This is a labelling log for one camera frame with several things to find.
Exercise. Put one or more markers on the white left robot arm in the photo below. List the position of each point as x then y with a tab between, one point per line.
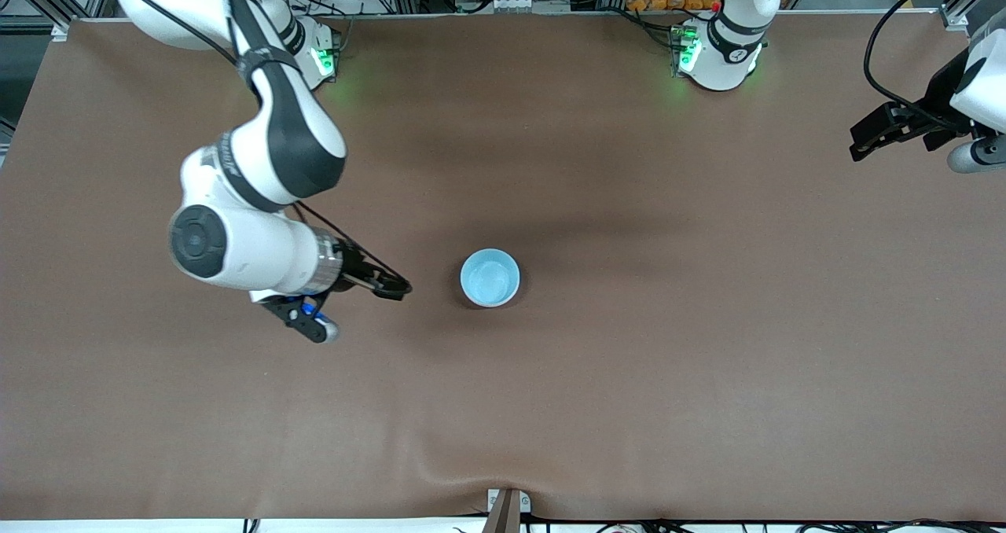
719	53

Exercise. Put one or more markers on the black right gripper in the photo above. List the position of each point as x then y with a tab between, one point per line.
355	270

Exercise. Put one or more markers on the small white power strip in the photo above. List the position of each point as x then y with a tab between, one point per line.
515	3

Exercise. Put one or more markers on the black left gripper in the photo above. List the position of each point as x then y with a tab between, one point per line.
940	98

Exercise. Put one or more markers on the brown table mat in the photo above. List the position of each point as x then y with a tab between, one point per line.
503	407

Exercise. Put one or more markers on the light blue bowl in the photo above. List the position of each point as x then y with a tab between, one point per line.
490	278

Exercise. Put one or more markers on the metal table clamp bracket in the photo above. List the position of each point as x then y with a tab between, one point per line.
508	509

